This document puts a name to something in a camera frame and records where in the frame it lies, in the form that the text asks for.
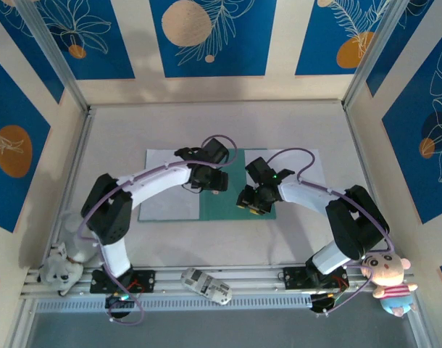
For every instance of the metal folder clip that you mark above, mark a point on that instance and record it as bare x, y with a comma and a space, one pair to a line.
215, 192

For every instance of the green paper folder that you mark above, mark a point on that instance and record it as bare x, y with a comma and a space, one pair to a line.
224, 206

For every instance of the white paper sheet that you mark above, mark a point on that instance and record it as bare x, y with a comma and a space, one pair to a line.
299, 163
170, 206

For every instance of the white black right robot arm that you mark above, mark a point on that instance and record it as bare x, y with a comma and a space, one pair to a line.
304, 195

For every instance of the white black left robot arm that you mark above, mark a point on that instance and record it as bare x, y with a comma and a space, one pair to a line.
159, 181

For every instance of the crumpled printed silver pouch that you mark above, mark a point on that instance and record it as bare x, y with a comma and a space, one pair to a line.
206, 286

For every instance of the cartoon boy plush toy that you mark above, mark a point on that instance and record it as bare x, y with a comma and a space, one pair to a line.
385, 268

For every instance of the white plush dog toy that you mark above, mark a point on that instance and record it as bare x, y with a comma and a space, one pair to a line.
59, 272

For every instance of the aluminium mounting rail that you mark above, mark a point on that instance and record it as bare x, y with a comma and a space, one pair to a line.
250, 281

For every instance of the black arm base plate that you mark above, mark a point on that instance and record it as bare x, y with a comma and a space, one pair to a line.
145, 281
295, 279

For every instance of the aluminium frame post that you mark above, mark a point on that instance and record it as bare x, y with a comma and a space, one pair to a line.
378, 54
55, 54

